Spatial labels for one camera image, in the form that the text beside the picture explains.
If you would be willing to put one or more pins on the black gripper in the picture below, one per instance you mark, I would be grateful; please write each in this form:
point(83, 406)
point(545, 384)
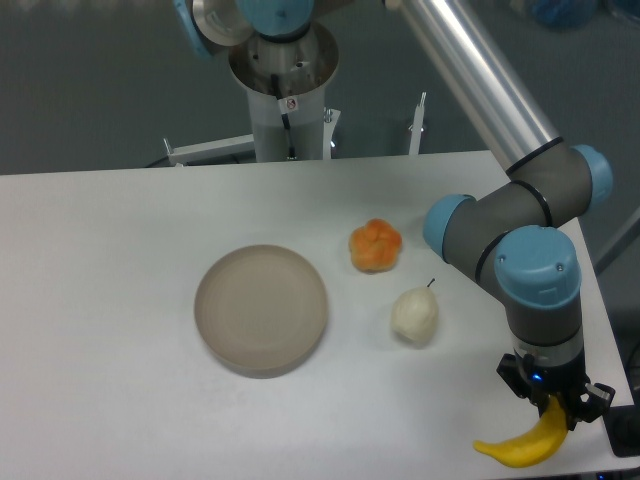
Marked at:
point(559, 370)

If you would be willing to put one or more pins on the yellow toy banana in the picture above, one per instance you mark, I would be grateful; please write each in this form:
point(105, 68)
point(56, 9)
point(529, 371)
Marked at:
point(533, 447)

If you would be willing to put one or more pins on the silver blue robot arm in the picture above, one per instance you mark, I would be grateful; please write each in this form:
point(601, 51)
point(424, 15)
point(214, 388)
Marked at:
point(509, 242)

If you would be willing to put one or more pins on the black device at table edge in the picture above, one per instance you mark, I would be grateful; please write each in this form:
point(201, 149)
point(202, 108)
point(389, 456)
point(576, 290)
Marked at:
point(622, 427)

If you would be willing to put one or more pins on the white toy pear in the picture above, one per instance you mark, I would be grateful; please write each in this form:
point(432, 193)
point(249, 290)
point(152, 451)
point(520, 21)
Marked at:
point(415, 315)

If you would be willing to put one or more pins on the orange toy pumpkin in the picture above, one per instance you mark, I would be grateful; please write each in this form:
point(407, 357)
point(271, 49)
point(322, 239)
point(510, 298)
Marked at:
point(375, 246)

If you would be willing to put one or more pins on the beige round plate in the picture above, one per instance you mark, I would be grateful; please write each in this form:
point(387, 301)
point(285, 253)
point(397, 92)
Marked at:
point(262, 310)

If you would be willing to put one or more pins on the white right mounting bracket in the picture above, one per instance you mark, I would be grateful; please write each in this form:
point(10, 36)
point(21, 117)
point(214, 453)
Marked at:
point(417, 128)

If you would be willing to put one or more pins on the white mounting bracket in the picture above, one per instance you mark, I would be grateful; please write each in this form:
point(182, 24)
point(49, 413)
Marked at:
point(211, 152)
point(417, 128)

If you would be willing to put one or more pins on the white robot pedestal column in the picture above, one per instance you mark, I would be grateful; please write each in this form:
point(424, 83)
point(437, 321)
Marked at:
point(285, 83)

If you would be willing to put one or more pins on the white left mounting bracket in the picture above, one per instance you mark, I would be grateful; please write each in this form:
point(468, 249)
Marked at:
point(211, 152)

